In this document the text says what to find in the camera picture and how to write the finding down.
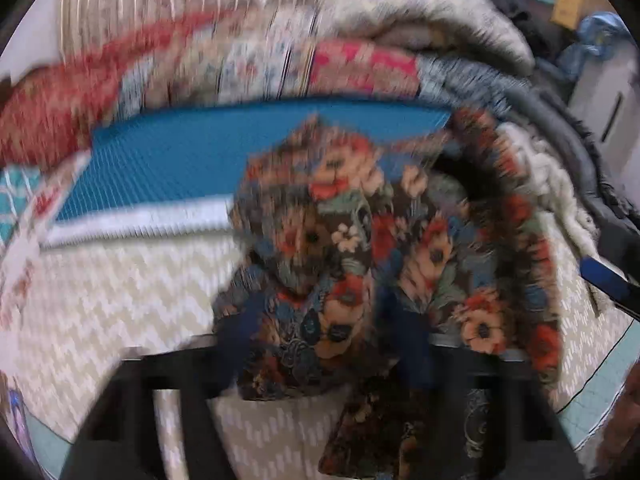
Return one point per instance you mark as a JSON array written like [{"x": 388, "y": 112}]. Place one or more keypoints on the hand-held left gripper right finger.
[{"x": 410, "y": 350}]

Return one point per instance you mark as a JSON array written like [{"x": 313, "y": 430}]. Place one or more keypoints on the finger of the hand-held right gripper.
[{"x": 607, "y": 280}]

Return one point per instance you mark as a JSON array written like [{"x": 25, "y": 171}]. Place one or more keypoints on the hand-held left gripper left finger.
[{"x": 242, "y": 340}]

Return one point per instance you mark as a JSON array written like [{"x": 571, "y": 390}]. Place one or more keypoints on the floral print garment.
[{"x": 350, "y": 240}]

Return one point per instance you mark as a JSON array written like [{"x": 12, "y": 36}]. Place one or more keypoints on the white fluffy blanket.
[{"x": 555, "y": 180}]

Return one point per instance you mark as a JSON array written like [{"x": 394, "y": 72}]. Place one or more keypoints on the white cabinet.
[{"x": 610, "y": 105}]

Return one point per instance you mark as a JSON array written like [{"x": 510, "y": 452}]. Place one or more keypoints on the dark grey blanket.
[{"x": 560, "y": 105}]

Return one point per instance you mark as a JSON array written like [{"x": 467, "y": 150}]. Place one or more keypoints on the patchwork quilt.
[{"x": 150, "y": 160}]

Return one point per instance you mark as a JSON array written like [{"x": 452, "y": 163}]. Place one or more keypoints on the teal patterned pillow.
[{"x": 17, "y": 200}]

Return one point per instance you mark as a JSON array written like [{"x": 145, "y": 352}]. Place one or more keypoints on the red patterned blanket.
[{"x": 55, "y": 110}]

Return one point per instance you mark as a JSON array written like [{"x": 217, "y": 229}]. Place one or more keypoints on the cream knitted blanket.
[{"x": 425, "y": 5}]

